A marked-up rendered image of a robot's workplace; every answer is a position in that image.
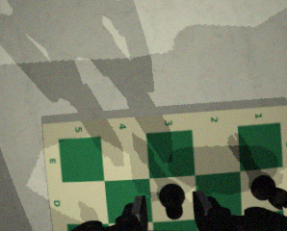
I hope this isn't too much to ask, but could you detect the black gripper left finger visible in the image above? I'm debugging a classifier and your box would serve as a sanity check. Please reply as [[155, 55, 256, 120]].
[[71, 195, 148, 231]]

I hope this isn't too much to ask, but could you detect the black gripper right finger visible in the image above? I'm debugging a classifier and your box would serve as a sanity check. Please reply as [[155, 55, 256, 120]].
[[193, 191, 287, 231]]

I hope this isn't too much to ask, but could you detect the green and cream chessboard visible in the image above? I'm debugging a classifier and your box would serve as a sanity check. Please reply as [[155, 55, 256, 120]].
[[42, 106, 287, 231]]

